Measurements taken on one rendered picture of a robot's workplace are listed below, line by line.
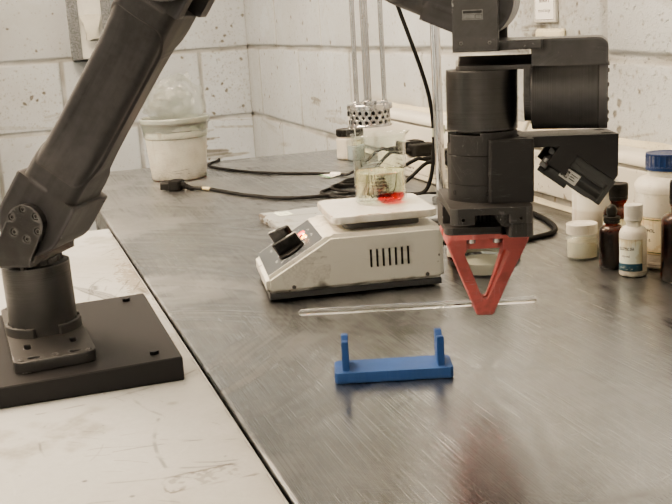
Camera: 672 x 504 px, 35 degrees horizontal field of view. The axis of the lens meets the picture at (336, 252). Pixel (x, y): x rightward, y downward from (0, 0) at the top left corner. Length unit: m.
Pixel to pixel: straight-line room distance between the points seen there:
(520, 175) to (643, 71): 0.66
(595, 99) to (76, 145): 0.44
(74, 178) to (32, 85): 2.56
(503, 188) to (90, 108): 0.36
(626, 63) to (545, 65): 0.69
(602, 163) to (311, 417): 0.31
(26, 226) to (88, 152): 0.09
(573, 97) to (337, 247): 0.41
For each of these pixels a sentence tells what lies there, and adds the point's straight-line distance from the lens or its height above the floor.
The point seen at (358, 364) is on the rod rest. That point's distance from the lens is 0.90.
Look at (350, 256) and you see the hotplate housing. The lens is 1.15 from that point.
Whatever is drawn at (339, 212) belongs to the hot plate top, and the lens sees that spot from 1.17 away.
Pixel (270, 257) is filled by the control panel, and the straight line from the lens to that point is 1.21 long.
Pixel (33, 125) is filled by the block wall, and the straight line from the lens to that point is 3.51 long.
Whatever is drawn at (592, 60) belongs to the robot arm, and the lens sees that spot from 0.84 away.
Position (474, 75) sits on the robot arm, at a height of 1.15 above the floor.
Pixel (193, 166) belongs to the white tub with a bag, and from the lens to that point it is 2.13.
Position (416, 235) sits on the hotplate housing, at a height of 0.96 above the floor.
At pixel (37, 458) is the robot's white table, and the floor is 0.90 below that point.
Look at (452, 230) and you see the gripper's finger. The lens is 0.85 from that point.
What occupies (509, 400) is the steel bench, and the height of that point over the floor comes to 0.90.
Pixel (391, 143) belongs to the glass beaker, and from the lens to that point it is 1.19.
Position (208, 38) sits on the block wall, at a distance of 3.57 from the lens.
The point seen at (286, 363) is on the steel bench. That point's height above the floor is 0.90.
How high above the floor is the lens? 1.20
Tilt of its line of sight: 13 degrees down
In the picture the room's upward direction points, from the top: 3 degrees counter-clockwise
